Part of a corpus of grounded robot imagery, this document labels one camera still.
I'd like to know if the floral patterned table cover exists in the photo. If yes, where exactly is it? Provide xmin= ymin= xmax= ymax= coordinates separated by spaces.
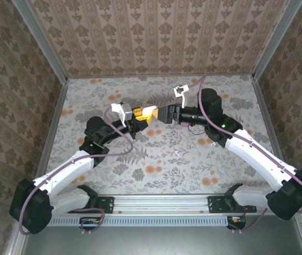
xmin=38 ymin=75 xmax=284 ymax=196

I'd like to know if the black wiring junction box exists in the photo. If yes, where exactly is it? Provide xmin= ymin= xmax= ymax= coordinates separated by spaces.
xmin=79 ymin=216 xmax=101 ymax=231
xmin=226 ymin=215 xmax=247 ymax=230

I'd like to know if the grey metal shelf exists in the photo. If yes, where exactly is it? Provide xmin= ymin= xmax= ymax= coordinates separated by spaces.
xmin=12 ymin=214 xmax=302 ymax=255

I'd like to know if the thin black cable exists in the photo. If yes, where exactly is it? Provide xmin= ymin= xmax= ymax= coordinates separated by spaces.
xmin=187 ymin=124 xmax=207 ymax=135

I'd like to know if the aluminium side rail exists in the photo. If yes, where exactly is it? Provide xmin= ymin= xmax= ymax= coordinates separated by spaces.
xmin=33 ymin=79 xmax=69 ymax=179
xmin=251 ymin=75 xmax=286 ymax=163

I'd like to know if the short purple base cable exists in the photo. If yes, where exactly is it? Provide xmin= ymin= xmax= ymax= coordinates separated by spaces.
xmin=229 ymin=207 xmax=270 ymax=234
xmin=72 ymin=207 xmax=107 ymax=235

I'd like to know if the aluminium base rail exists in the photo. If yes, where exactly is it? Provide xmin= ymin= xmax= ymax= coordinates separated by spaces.
xmin=97 ymin=194 xmax=210 ymax=214

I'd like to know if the aluminium frame post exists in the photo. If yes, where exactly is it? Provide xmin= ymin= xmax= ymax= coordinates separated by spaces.
xmin=11 ymin=0 xmax=69 ymax=84
xmin=251 ymin=0 xmax=299 ymax=80

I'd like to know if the white slotted cable duct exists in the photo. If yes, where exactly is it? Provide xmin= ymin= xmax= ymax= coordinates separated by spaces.
xmin=47 ymin=214 xmax=230 ymax=227

